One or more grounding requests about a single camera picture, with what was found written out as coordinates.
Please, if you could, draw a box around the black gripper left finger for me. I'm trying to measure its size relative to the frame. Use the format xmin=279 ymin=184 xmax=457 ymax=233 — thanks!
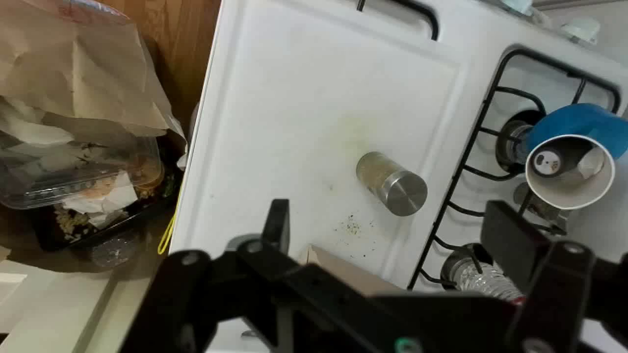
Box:
xmin=261 ymin=197 xmax=290 ymax=252

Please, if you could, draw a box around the black stove grate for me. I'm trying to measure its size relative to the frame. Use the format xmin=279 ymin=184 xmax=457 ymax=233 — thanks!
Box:
xmin=406 ymin=46 xmax=622 ymax=290

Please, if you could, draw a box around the blue paper cup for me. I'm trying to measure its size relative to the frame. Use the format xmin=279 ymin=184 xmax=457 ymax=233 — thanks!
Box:
xmin=524 ymin=103 xmax=628 ymax=209

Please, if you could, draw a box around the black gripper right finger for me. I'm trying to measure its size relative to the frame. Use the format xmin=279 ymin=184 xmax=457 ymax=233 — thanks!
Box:
xmin=481 ymin=199 xmax=549 ymax=291

